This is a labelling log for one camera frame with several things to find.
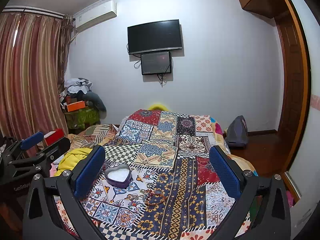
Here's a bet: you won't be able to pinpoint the pile of clothes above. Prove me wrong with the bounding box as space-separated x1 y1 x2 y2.
59 78 107 114

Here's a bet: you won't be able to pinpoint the small black wall screen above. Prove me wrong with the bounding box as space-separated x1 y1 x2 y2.
141 51 171 75

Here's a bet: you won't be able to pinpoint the red striped curtain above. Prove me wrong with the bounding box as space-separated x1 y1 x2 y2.
1 12 73 140

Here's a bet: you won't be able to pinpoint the orange box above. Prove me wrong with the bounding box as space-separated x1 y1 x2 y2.
66 101 86 112

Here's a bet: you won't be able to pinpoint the striped beige pillow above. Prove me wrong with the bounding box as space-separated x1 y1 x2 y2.
68 124 118 151

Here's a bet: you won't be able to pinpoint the grey backpack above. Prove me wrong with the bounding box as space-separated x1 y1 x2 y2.
225 115 249 148

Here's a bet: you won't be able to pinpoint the red braided cord bracelet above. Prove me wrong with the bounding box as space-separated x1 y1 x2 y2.
145 190 168 207

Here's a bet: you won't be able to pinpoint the green patterned cloth table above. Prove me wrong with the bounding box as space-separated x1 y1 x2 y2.
65 107 100 129

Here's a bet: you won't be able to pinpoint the black wall television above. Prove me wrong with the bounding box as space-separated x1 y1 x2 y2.
127 20 183 55

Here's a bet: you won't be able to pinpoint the purple heart-shaped tin box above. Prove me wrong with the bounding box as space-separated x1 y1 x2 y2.
104 164 132 189

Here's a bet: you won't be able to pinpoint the yellow cartoon blanket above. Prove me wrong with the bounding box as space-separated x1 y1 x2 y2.
53 147 92 177

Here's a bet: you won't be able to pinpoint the brown wooden door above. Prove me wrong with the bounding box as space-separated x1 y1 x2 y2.
275 11 310 172

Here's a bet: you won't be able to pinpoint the colourful patchwork bedspread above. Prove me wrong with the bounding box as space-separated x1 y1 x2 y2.
81 109 235 239

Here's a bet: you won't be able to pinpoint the white wall air conditioner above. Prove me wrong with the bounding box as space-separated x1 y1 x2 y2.
74 1 117 33

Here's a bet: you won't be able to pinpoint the red box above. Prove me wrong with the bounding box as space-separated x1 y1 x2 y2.
44 128 64 146

